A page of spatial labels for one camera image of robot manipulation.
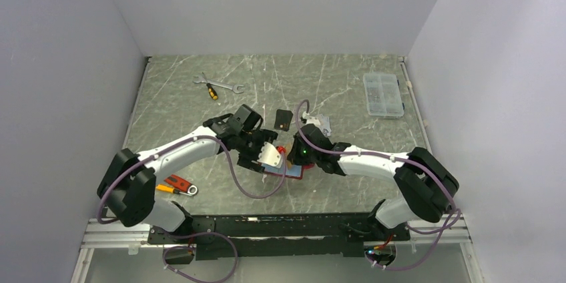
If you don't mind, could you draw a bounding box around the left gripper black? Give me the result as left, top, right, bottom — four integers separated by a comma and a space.
236, 128, 278, 173

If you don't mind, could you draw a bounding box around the red leather card holder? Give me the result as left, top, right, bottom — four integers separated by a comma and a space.
262, 146, 314, 180

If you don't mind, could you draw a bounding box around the stack of silver cards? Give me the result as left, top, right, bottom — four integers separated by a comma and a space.
316, 114, 332, 137

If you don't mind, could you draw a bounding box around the gold VIP card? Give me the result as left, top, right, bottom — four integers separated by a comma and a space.
283, 143, 294, 169

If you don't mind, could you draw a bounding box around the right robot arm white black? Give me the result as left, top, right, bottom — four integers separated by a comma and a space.
287, 124, 459, 240

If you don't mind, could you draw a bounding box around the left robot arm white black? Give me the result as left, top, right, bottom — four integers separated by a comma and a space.
97, 105, 284, 243

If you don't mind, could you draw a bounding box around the yellow black screwdriver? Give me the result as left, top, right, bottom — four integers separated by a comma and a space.
202, 72, 218, 100

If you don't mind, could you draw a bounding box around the silver open-end wrench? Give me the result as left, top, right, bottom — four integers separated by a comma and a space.
193, 75, 245, 94

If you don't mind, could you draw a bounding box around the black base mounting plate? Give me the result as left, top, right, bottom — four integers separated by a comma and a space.
148, 212, 410, 260

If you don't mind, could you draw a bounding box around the clear plastic compartment box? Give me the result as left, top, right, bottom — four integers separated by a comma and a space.
362, 72, 404, 119

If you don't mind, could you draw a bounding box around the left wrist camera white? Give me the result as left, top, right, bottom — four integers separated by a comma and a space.
257, 142, 284, 168

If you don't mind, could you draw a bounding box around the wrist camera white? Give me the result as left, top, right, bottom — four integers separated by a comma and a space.
301, 112, 321, 127
257, 142, 284, 168

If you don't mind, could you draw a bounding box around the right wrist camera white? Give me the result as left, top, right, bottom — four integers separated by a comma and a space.
301, 112, 321, 127

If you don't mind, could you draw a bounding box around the red handled adjustable wrench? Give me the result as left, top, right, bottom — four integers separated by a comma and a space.
165, 175, 198, 196

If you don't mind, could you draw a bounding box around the orange handled small screwdriver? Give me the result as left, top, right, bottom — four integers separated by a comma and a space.
156, 184, 181, 194

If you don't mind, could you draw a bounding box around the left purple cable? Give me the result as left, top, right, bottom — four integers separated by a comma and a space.
96, 135, 288, 283

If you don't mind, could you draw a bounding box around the purple cable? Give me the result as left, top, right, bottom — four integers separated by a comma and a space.
96, 135, 288, 283
294, 99, 462, 272

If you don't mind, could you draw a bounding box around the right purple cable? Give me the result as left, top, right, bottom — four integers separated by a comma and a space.
294, 99, 462, 272

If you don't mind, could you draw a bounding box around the aluminium rail frame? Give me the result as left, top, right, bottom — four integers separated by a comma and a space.
71, 216, 485, 282

